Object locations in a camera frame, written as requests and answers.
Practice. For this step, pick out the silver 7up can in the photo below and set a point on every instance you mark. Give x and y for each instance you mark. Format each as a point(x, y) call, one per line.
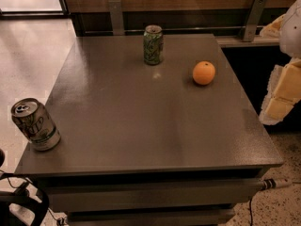
point(34, 121)

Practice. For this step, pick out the green soda can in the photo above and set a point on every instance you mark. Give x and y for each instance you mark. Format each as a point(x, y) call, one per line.
point(153, 44)

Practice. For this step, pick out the metal wall bracket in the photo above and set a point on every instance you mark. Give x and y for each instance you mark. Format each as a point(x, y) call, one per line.
point(116, 16)
point(249, 29)

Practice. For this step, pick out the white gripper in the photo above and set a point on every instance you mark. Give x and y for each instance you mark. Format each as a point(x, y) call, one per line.
point(292, 32)

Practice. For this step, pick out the orange fruit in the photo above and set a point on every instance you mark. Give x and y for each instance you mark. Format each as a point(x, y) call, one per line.
point(204, 73)

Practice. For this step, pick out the grey drawer cabinet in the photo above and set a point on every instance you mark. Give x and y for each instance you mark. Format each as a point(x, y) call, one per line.
point(146, 145)

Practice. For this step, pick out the black chair part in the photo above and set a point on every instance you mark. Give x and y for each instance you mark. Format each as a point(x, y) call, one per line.
point(21, 198)

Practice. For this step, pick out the right metal wall bracket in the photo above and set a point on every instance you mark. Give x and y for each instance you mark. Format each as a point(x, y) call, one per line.
point(249, 29)

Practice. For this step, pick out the left metal wall bracket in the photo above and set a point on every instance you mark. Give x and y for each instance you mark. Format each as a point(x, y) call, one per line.
point(116, 16)

